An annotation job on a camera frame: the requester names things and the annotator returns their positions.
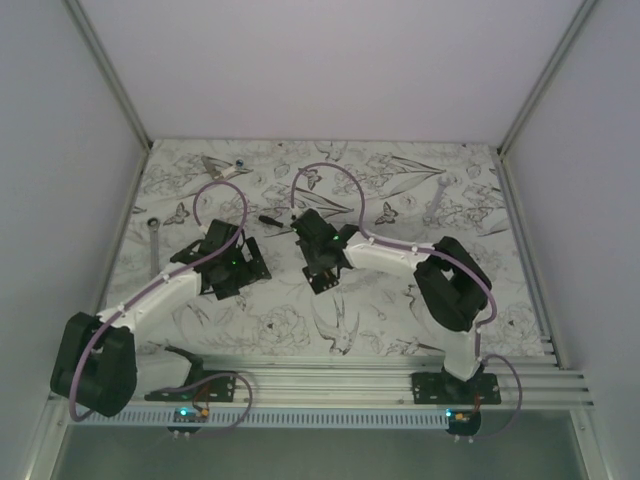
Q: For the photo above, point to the right controller board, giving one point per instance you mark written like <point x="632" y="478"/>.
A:
<point x="463" y="425"/>

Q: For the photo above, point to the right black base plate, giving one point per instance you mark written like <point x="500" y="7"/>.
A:
<point x="441" y="388"/>

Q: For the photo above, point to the left controller board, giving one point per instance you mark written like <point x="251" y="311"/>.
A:
<point x="187" y="421"/>

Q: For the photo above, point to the silver open-end wrench right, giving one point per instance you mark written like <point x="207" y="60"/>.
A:
<point x="442" y="183"/>

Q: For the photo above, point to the black fuse box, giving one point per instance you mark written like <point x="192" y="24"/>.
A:
<point x="322" y="281"/>

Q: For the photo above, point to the controller board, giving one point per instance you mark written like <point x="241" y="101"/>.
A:
<point x="187" y="421"/>
<point x="463" y="425"/>

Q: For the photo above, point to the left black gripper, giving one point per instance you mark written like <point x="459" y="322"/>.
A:
<point x="251" y="271"/>

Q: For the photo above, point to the metal bracket tool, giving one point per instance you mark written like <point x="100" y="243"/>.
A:
<point x="210" y="168"/>

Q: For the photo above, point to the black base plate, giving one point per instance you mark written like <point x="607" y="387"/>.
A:
<point x="204" y="387"/>
<point x="441" y="388"/>

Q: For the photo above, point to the silver ratchet wrench left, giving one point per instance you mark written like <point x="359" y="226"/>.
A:
<point x="153" y="225"/>

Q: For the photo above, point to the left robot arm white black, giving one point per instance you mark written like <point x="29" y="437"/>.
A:
<point x="98" y="365"/>

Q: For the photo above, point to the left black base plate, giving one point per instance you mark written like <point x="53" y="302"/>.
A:
<point x="204" y="387"/>

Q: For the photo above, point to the white slotted cable duct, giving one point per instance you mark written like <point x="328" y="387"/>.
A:
<point x="263" y="417"/>

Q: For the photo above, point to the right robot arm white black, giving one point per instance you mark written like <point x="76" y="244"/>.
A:
<point x="452" y="285"/>

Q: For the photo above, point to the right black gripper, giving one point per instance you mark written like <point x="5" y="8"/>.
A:
<point x="313" y="268"/>

